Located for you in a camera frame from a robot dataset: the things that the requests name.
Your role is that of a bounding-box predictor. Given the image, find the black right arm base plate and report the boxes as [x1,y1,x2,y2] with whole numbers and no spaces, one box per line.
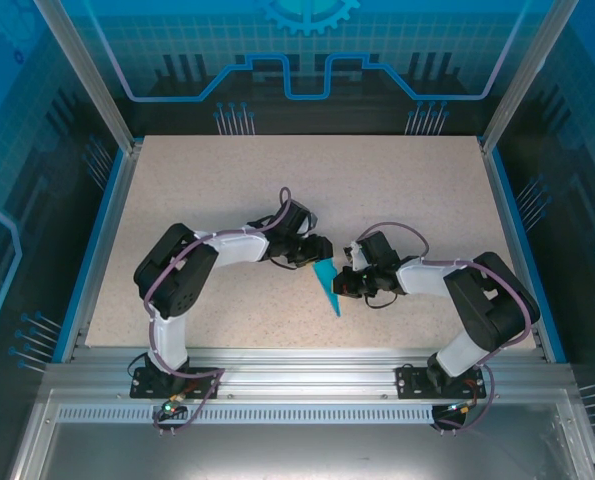
[395,364,488,401]

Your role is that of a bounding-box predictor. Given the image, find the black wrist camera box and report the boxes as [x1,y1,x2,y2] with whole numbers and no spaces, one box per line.
[279,198,319,237]
[343,233,399,271]

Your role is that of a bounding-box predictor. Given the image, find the aluminium mounting rail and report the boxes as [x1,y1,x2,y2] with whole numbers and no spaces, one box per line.
[44,347,576,399]

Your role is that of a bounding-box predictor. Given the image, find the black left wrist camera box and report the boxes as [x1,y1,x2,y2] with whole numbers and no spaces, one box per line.
[279,198,319,237]

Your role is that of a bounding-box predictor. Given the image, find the grey metal tray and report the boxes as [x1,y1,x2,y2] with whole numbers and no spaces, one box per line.
[6,389,595,480]

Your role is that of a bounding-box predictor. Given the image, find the thin black right gripper wire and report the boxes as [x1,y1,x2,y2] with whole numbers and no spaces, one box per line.
[364,291,399,310]

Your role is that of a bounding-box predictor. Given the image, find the slotted metal cable duct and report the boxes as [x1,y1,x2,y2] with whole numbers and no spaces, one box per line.
[56,405,546,426]

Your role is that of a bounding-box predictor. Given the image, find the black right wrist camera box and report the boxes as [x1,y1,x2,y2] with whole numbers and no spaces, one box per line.
[343,233,399,271]

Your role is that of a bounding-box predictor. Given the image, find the aluminium frame post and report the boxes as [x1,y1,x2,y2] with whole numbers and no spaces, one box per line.
[478,0,578,156]
[33,0,144,155]

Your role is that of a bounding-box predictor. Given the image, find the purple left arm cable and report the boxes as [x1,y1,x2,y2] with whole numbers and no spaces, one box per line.
[144,186,295,437]

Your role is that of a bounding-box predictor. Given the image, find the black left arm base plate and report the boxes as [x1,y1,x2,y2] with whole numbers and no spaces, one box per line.
[129,367,223,401]

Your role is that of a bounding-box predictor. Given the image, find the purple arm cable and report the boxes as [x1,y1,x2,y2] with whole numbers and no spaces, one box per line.
[144,186,295,437]
[354,222,537,434]

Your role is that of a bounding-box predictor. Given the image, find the blue paper sheet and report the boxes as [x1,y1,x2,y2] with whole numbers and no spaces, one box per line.
[310,256,344,319]

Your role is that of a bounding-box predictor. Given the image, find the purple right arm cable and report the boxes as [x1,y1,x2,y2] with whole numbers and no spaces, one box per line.
[354,222,537,434]

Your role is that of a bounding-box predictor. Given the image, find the cable connector with orange wires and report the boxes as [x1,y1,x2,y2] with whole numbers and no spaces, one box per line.
[445,398,479,417]

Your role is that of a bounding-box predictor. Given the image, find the aluminium side rail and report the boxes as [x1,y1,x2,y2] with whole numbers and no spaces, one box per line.
[478,139,567,364]
[51,142,146,364]

